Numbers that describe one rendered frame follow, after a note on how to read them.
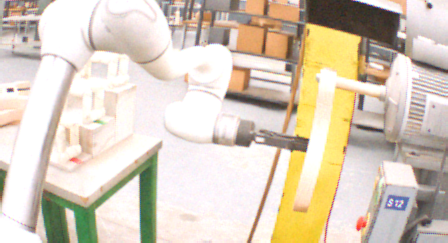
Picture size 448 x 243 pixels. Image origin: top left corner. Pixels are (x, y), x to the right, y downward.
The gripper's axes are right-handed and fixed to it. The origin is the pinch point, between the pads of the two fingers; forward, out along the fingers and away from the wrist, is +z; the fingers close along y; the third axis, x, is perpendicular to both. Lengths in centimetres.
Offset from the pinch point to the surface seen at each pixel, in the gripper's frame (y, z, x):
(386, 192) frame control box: 40.3, 22.6, -1.6
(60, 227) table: -19, -96, -63
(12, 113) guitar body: 10, -106, -10
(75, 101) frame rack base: 0, -77, -1
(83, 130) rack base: 16, -63, -7
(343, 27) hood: -4.1, 6.0, 36.4
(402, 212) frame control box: 39.6, 28.9, -6.0
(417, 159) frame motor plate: 17.9, 34.7, 4.0
